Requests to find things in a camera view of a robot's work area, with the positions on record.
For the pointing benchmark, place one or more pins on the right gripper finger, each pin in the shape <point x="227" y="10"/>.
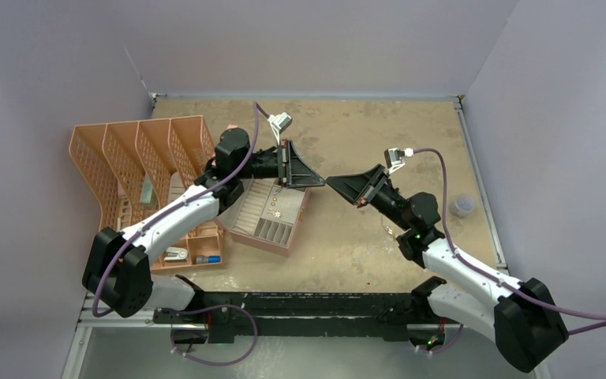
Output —
<point x="367" y="176"/>
<point x="355" y="188"/>

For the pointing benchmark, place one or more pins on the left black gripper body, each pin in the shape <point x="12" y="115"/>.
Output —
<point x="268" y="165"/>

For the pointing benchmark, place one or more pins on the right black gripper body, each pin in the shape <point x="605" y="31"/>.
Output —
<point x="382" y="197"/>

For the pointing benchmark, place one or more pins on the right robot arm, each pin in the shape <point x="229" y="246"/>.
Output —
<point x="517" y="316"/>

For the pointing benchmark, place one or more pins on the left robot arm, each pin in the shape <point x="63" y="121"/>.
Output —
<point x="118" y="271"/>

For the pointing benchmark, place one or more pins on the pink jewelry box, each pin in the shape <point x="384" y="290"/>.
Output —
<point x="247" y="220"/>

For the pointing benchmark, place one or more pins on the small clear plastic cup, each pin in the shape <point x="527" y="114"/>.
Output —
<point x="463" y="205"/>

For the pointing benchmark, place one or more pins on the blue capped marker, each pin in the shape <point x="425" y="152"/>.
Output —
<point x="203" y="260"/>

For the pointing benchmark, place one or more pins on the orange plastic organizer rack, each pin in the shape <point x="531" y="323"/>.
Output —
<point x="128" y="165"/>

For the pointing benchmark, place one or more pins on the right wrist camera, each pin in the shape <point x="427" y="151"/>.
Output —
<point x="395" y="157"/>

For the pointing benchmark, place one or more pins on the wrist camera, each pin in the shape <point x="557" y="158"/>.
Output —
<point x="279" y="122"/>
<point x="395" y="157"/>

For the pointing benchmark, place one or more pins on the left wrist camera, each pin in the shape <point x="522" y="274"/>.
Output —
<point x="279" y="122"/>

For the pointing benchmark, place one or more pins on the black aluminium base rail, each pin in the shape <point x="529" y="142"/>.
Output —
<point x="220" y="317"/>

